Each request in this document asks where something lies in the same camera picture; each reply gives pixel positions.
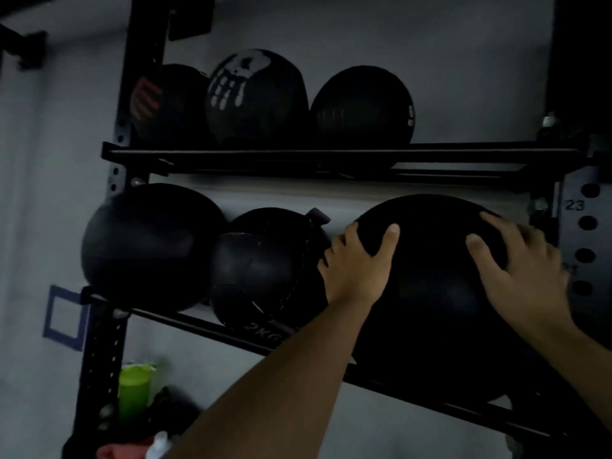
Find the person's right hand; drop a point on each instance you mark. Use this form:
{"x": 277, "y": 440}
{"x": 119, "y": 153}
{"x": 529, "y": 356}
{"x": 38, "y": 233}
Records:
{"x": 530, "y": 282}

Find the person's left hand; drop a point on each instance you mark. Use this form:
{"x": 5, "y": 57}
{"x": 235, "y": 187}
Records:
{"x": 354, "y": 277}

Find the large plain black medicine ball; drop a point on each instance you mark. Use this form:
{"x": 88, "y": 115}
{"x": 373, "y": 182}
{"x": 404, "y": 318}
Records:
{"x": 430, "y": 310}
{"x": 150, "y": 246}

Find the stitched panel black medicine ball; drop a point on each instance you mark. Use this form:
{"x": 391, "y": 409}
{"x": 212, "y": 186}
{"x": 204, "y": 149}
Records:
{"x": 268, "y": 277}

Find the small black slam ball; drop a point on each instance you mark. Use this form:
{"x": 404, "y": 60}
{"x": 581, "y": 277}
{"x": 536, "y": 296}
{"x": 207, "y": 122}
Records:
{"x": 362, "y": 107}

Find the ball with white handprint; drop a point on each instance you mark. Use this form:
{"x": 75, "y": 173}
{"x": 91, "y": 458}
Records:
{"x": 263, "y": 105}

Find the ball with red handprint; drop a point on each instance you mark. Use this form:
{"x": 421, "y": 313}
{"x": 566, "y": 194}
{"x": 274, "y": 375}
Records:
{"x": 172, "y": 109}

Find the black steel storage rack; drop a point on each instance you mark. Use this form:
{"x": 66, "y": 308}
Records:
{"x": 143, "y": 33}

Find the person's left forearm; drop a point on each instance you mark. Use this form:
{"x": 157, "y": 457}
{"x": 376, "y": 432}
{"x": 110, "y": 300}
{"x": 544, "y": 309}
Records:
{"x": 277, "y": 391}

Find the green shaker bottle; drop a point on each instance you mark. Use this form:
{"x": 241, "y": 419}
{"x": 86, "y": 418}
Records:
{"x": 134, "y": 394}

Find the red fabric item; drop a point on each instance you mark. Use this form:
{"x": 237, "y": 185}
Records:
{"x": 119, "y": 450}

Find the black metal rig frame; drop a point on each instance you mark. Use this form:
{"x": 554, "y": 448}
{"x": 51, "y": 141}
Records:
{"x": 28, "y": 50}

